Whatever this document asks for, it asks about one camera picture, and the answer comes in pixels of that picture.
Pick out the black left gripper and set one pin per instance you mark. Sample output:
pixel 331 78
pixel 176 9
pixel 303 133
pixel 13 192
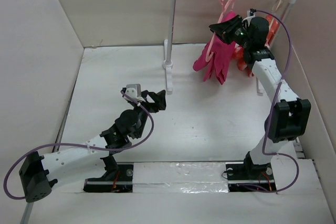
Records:
pixel 157 99

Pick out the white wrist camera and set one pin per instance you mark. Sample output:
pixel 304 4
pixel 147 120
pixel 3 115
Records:
pixel 132 92
pixel 250 15

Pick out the pink trousers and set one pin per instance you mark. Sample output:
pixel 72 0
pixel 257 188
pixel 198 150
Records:
pixel 216 57

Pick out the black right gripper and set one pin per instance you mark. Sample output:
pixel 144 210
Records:
pixel 224 30

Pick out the metal rail left edge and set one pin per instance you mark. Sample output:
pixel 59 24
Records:
pixel 27 212

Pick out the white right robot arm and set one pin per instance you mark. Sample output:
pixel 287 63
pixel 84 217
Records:
pixel 288 116

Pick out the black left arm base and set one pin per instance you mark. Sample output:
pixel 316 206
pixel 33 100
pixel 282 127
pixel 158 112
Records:
pixel 118 178

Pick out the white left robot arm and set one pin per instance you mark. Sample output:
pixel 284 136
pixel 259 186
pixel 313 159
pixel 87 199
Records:
pixel 92 160

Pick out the pink plastic hanger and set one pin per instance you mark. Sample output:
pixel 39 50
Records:
pixel 225 6

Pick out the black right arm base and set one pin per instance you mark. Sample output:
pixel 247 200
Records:
pixel 240 179

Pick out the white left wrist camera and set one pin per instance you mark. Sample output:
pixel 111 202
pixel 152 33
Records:
pixel 132 92

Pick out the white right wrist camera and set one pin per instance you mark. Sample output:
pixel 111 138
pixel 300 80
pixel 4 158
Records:
pixel 250 15

